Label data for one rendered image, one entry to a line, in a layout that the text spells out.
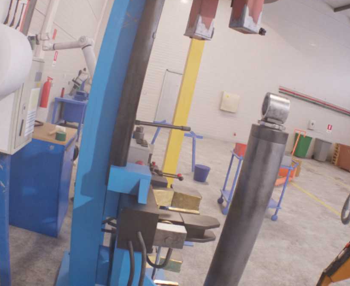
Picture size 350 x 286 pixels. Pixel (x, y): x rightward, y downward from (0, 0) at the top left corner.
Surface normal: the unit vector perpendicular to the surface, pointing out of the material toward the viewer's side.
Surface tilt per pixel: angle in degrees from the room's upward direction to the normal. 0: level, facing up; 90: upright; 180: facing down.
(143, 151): 90
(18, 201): 90
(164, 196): 90
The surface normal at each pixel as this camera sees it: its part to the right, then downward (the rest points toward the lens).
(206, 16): 0.49, 0.22
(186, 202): -0.09, 0.11
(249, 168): -0.73, -0.07
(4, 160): 0.17, 0.16
